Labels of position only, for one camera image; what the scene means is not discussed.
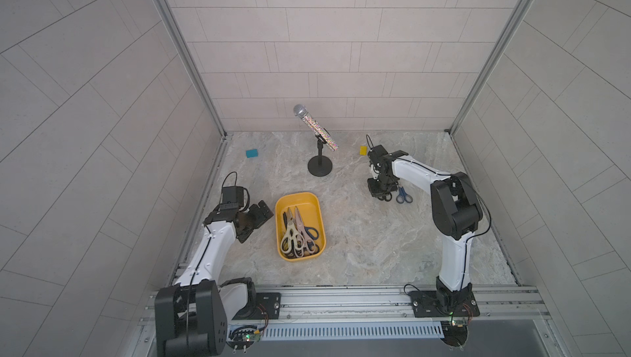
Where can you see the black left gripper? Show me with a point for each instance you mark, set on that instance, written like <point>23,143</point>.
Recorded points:
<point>259,217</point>

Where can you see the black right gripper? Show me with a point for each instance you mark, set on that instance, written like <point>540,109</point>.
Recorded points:
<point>379,187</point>

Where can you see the blue handled scissors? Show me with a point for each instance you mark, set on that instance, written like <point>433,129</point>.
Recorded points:
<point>403,197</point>

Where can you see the yellow storage box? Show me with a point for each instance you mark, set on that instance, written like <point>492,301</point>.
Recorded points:
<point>309,207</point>

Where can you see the large black scissors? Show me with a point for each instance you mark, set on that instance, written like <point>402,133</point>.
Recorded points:
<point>299,240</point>

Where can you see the black handled scissors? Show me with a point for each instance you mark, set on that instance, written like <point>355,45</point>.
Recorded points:
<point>386,196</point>

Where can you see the cream handled scissors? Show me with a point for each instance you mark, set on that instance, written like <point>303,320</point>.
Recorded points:
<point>293,242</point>

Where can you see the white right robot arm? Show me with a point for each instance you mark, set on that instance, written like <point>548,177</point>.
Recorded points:
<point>456,212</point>

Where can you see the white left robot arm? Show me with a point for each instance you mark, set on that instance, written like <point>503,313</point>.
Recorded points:
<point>193,315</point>

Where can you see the black microphone stand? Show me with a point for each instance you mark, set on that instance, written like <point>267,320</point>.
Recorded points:
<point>320,165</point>

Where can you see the teal block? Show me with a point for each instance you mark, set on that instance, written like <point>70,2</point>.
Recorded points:
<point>252,153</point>

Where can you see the glitter microphone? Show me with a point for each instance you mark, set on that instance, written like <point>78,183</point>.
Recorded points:
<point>302,113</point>

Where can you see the left circuit board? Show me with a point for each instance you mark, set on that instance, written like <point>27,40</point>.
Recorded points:
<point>244,337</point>

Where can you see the circuit board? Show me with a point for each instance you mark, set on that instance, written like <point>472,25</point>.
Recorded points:
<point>454,335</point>
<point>244,337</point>

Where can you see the white vent grille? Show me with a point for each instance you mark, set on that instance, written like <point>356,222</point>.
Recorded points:
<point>352,331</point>

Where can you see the right circuit board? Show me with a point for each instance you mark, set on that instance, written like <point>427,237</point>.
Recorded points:
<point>454,335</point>

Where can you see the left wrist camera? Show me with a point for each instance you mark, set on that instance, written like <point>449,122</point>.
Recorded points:
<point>233,195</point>

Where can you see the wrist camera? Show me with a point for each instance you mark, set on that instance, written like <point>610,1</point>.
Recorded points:
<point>233,195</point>
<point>376,154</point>

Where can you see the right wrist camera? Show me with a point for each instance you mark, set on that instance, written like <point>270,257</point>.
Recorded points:
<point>376,154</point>

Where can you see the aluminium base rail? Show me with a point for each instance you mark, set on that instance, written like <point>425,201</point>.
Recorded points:
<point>372,304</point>

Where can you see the aluminium corner post right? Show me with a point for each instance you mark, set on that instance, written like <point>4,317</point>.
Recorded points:
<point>515,19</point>

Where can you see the aluminium corner post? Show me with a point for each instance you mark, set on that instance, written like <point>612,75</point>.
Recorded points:
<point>515,19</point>
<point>189,64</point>

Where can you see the aluminium corner post left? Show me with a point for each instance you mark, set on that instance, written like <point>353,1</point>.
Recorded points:
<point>189,64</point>

